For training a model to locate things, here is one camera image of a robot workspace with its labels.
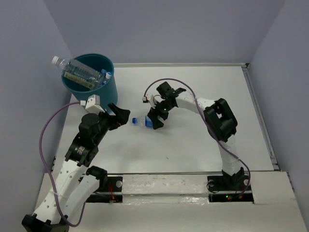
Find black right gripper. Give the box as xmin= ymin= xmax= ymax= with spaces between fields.
xmin=147 ymin=100 xmax=174 ymax=130

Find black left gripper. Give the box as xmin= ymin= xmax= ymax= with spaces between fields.
xmin=94 ymin=102 xmax=130 ymax=144

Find blue cap Pepsi bottle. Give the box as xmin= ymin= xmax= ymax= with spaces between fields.
xmin=132 ymin=116 xmax=153 ymax=128

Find large clear square bottle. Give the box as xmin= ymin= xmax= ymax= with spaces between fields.
xmin=52 ymin=56 xmax=105 ymax=90

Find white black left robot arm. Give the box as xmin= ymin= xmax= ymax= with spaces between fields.
xmin=22 ymin=101 xmax=130 ymax=232

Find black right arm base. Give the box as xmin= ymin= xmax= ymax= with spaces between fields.
xmin=206 ymin=175 xmax=254 ymax=203

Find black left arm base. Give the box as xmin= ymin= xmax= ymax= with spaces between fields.
xmin=86 ymin=175 xmax=123 ymax=203

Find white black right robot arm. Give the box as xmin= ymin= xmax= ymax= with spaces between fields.
xmin=142 ymin=78 xmax=251 ymax=194

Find teal plastic bin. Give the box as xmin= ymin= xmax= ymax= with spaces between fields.
xmin=61 ymin=53 xmax=118 ymax=113

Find white front platform board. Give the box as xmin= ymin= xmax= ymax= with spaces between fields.
xmin=74 ymin=171 xmax=307 ymax=232

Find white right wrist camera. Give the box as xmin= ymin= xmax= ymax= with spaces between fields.
xmin=142 ymin=94 xmax=159 ymax=108

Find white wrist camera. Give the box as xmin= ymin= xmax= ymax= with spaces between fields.
xmin=80 ymin=94 xmax=106 ymax=114
xmin=142 ymin=94 xmax=159 ymax=108

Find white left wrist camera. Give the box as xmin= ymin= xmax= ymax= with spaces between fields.
xmin=80 ymin=94 xmax=106 ymax=114

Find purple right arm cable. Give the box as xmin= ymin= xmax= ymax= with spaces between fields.
xmin=143 ymin=77 xmax=251 ymax=201

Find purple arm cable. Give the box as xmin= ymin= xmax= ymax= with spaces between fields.
xmin=39 ymin=101 xmax=87 ymax=228
xmin=143 ymin=77 xmax=251 ymax=201

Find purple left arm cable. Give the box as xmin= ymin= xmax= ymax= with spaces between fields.
xmin=39 ymin=101 xmax=87 ymax=228

